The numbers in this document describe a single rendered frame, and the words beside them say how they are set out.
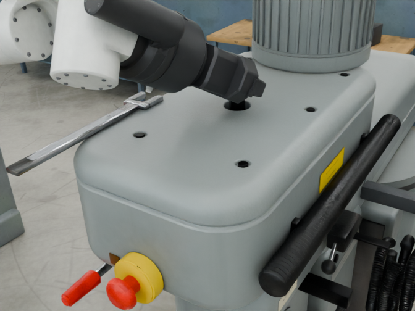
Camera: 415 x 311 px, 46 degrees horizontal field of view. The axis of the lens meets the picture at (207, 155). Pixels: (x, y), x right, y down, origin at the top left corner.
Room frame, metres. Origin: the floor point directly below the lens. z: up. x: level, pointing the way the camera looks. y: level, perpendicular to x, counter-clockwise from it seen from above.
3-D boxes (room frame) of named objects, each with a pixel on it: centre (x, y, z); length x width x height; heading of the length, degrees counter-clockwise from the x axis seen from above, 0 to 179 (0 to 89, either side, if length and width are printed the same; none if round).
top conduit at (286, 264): (0.56, -0.18, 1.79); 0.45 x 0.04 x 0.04; 146
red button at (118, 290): (0.41, 0.10, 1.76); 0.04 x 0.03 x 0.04; 56
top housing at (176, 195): (0.63, -0.05, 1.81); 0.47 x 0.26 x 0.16; 146
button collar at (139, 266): (0.43, 0.09, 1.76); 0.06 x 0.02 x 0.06; 56
